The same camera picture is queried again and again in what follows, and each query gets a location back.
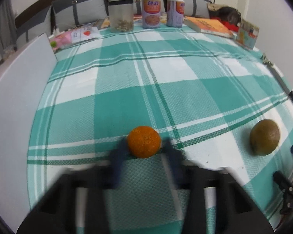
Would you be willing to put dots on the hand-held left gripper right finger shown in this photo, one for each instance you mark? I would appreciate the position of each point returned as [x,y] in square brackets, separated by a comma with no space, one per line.
[172,159]

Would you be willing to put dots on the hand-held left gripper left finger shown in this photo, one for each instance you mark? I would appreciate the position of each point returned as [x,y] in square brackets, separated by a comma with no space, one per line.
[116,162]

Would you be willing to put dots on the bright orange tangerine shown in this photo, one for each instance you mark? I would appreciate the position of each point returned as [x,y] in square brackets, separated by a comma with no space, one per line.
[144,141]

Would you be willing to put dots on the olive green citrus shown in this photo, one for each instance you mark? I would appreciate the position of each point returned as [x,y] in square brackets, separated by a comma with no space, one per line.
[265,137]

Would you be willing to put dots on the green checkered blanket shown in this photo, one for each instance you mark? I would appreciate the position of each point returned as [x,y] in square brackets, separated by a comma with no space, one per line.
[149,85]

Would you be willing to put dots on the white board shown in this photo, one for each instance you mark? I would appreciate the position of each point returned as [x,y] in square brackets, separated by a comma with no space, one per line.
[17,107]

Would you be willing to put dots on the small colourful box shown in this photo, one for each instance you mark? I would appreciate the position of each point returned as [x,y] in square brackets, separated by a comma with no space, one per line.
[247,34]

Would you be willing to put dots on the pink printed papers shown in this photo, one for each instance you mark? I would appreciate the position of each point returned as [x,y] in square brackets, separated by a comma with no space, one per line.
[75,35]

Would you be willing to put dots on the orange cover book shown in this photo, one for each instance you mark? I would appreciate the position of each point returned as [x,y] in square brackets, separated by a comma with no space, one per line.
[210,26]

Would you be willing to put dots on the red cloth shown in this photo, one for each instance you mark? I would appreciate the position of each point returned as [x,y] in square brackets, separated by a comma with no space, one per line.
[230,26]

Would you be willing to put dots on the clear plastic jar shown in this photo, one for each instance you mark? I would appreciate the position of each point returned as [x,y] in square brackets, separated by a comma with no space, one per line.
[120,17]

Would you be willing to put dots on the purple labelled can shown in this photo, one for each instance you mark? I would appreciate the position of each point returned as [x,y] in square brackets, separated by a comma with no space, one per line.
[175,12]
[151,13]

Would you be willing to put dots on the black bag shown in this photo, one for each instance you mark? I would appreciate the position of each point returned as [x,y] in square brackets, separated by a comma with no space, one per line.
[225,13]

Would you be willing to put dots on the dark wooden headboard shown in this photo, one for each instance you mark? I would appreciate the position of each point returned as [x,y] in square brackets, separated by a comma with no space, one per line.
[34,11]

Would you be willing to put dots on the grey curtain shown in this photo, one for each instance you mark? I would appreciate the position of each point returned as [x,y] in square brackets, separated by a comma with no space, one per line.
[0,34]

